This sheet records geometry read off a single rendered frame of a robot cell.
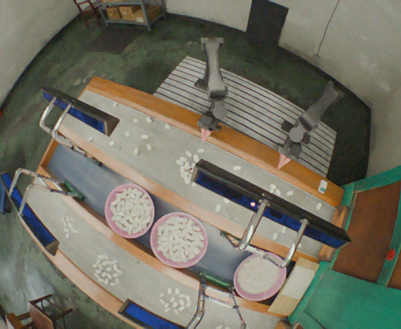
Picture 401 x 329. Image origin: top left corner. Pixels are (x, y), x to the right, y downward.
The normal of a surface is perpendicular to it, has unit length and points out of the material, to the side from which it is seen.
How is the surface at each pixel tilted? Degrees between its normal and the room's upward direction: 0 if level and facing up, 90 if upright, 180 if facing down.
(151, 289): 0
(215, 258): 0
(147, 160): 0
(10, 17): 90
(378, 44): 90
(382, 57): 90
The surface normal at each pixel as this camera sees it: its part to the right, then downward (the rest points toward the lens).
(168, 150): -0.03, -0.25
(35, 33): 0.86, 0.48
